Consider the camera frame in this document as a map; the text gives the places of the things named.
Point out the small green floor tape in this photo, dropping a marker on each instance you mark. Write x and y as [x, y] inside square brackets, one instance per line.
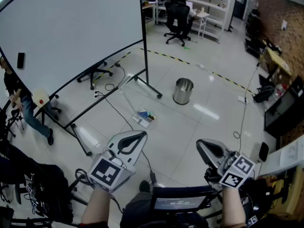
[186, 48]

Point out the white device with black disc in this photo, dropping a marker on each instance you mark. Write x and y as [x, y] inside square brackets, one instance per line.
[263, 151]

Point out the steel trash bin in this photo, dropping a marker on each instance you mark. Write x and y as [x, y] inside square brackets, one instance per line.
[181, 95]

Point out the pile of clear plastic bottles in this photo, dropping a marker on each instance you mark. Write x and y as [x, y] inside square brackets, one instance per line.
[280, 91]

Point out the black equipment rack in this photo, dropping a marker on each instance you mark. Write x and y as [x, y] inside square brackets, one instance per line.
[255, 32]

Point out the black power adapter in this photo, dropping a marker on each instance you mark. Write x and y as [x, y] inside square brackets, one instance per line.
[153, 177]

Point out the person's legs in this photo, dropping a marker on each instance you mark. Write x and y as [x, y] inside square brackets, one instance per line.
[137, 208]

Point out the white metal shelving unit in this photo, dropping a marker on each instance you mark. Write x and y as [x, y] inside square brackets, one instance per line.
[213, 7]

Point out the yellow wooden table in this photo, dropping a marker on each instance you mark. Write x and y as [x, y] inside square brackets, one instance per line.
[278, 60]

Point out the black glass-front cabinet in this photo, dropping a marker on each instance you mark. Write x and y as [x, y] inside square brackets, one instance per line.
[285, 108]

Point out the person's left shoe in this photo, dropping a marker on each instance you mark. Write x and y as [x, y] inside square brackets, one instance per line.
[144, 186]

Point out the small white folding table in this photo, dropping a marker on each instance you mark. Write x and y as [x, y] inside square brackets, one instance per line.
[202, 14]

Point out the clear green wrapper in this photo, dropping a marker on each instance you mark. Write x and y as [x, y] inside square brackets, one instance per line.
[152, 117]

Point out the black mesh office chair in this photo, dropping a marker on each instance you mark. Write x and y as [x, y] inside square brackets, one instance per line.
[178, 15]

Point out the black whiteboard eraser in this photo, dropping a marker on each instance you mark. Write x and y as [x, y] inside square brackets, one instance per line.
[21, 60]

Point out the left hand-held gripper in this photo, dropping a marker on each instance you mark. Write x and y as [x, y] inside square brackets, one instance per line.
[107, 172]

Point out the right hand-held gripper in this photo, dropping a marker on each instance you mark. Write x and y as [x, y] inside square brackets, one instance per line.
[237, 170]

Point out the chest-mounted screen unit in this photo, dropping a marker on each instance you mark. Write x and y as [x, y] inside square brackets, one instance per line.
[178, 202]

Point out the white box with red button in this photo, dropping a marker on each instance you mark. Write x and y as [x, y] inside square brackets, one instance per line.
[39, 96]

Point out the tall black cabinet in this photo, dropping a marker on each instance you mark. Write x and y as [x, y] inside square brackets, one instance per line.
[241, 1]

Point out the person's left forearm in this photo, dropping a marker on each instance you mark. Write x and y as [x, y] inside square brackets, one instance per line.
[97, 205]

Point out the person's right forearm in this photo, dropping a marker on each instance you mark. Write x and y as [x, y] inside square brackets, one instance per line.
[232, 205]

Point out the yellow-black hazard floor tape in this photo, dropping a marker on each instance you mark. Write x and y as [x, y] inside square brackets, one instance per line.
[180, 60]

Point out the black backpack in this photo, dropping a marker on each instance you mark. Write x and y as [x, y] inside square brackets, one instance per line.
[263, 94]

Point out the white power strip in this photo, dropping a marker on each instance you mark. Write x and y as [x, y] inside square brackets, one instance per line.
[96, 94]
[200, 65]
[242, 99]

